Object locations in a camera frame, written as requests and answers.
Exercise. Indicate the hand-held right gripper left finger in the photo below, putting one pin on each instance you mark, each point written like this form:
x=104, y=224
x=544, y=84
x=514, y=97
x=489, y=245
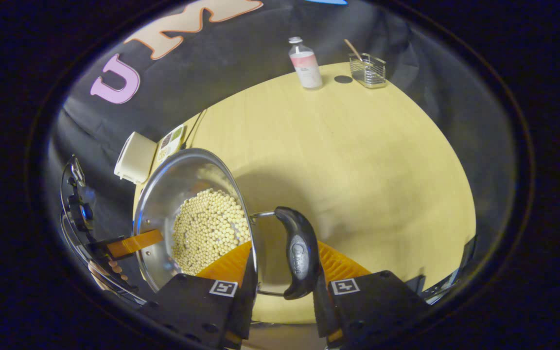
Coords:
x=243, y=311

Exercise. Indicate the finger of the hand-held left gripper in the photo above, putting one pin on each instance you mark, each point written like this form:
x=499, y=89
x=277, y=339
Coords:
x=136, y=242

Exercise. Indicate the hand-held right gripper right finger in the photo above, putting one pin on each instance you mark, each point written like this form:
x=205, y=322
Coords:
x=323, y=311

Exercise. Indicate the stainless steel pot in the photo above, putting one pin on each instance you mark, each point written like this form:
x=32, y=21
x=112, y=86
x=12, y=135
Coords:
x=173, y=184

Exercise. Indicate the heap of yellow soybeans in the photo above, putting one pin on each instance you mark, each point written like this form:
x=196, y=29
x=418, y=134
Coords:
x=207, y=228

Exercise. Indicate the white toaster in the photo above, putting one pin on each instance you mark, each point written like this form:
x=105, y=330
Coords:
x=136, y=155

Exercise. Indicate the white divided bean dish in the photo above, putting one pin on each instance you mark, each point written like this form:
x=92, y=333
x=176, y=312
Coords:
x=168, y=143

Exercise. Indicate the black backdrop cloth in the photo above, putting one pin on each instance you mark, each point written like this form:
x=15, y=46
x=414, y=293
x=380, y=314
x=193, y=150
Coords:
x=241, y=58

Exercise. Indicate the dark bottle cap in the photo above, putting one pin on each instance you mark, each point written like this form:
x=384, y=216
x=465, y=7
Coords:
x=343, y=79

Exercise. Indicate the clear bottle with pink label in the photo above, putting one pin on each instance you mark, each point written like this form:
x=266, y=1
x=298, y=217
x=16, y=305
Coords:
x=306, y=65

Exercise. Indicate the wooden stick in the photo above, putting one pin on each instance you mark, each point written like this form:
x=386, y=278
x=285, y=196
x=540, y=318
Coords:
x=353, y=49

